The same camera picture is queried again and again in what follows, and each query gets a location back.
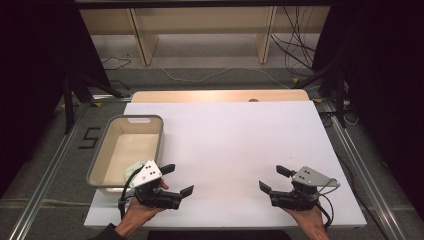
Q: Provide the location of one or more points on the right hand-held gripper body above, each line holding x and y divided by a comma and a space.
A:
310, 176

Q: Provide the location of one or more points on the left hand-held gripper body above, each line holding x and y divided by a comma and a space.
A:
147, 174

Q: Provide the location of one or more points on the person's left hand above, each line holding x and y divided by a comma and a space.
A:
140, 213

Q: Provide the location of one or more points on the person's right hand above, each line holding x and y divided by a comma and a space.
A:
306, 217

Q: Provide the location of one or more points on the pale green crumpled cloth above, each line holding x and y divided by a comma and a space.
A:
132, 171

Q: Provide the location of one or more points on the grey plastic bin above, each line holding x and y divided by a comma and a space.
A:
133, 146

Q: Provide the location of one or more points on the white board table cover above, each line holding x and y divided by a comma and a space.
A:
226, 143

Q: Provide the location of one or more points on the yellow tape marker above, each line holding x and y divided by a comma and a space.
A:
296, 80
98, 104
317, 100

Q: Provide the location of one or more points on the light wooden table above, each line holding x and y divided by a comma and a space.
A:
200, 96

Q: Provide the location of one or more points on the black metal stand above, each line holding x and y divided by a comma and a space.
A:
339, 96
68, 103

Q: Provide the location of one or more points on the black curtain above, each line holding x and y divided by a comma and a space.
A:
390, 83
30, 83

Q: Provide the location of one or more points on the aluminium floor rail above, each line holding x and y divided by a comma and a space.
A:
43, 186
366, 180

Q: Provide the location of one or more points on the short aluminium rail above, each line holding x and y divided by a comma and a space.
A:
111, 97

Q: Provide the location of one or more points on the light wooden desk frame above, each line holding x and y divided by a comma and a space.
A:
144, 43

